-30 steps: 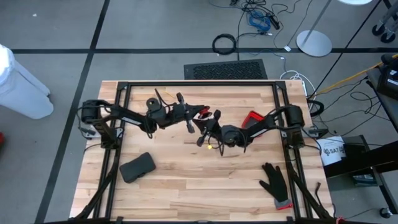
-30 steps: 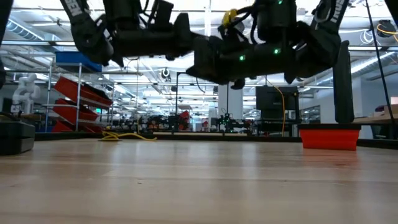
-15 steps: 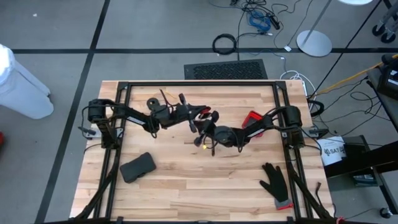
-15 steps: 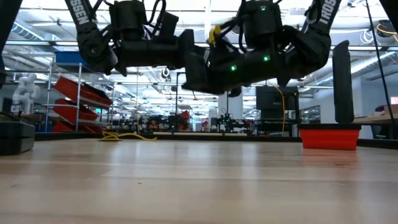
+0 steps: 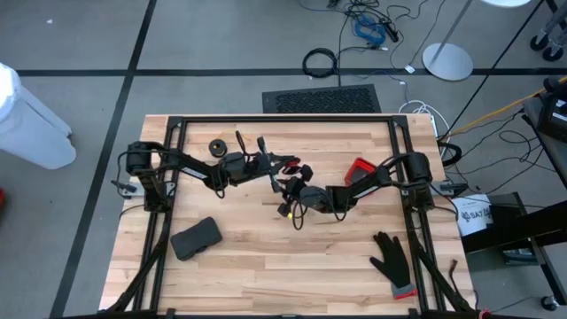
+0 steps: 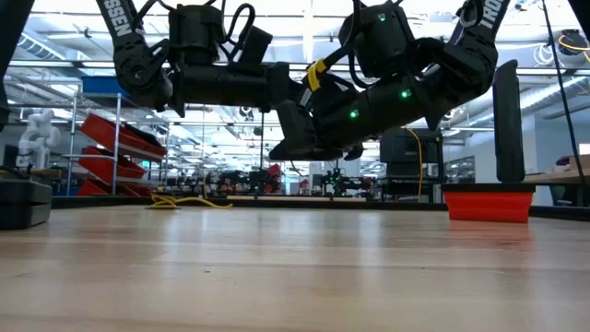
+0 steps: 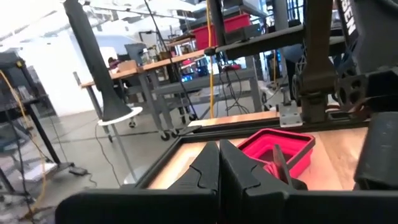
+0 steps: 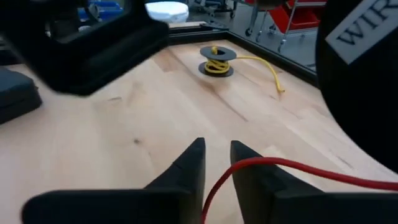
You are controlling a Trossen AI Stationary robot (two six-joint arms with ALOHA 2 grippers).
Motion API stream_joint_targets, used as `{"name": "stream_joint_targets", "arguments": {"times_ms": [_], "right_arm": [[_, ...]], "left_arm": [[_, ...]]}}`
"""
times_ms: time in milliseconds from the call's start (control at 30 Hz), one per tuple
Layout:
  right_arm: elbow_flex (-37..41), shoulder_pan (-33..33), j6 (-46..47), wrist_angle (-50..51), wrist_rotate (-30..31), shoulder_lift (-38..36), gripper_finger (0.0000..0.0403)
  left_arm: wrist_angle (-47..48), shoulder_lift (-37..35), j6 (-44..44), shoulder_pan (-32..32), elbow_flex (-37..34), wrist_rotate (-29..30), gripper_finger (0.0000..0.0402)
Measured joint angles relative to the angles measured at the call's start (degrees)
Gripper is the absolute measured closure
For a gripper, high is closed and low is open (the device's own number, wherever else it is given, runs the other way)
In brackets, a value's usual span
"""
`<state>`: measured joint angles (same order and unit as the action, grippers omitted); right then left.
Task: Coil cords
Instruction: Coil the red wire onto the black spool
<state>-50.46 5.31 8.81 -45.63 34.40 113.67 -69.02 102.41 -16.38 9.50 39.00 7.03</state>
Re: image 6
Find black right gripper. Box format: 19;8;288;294
268;76;442;162

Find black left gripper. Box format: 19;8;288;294
168;62;309;119

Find yellow cord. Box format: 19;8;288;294
146;192;235;211

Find black monitor cart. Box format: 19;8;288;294
378;127;446;199

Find red square container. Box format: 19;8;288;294
441;183;537;224

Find blue storage bin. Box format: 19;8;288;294
81;76;122;97

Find metal rack red bins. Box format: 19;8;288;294
62;91;170;198

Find background wooden table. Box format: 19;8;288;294
525;154;590;208

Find black zip case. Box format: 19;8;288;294
0;178;53;231

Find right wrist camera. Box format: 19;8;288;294
337;0;417;79

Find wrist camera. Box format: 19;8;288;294
337;0;417;79
167;0;275;68

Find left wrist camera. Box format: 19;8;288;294
167;0;275;68

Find hanging yellow cable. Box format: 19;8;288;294
405;127;424;196

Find tall black rounded post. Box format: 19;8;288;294
491;58;526;184

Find thin black frame strut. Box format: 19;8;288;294
539;0;590;207

